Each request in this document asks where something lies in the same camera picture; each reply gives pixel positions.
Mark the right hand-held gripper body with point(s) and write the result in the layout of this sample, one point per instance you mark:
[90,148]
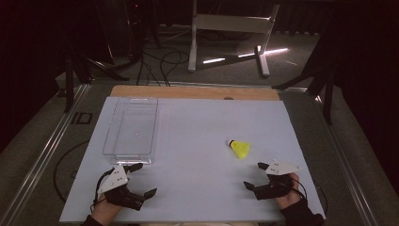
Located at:
[276,185]

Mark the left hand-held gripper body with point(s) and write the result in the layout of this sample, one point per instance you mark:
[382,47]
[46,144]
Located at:
[120,193]

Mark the yellow shuttlecock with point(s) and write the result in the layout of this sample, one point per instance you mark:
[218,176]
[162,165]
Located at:
[241,148]

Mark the clear plastic tray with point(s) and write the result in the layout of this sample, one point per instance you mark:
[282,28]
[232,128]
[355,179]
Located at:
[131,132]

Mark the person's right hand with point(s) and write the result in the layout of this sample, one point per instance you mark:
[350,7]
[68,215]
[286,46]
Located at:
[291,196]

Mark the person's left hand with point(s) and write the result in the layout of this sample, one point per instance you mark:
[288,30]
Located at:
[105,210]

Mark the black tripod stand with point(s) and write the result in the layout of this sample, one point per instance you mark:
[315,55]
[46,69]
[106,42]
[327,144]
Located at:
[69,81]
[327,94]

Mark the dark computer tower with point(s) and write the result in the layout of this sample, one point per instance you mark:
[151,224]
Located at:
[122,28]

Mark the aluminium floor rail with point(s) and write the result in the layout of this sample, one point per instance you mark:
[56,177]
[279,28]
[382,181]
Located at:
[351,175]
[40,157]

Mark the white metal stand frame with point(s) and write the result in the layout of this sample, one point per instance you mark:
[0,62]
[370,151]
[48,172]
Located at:
[232,23]

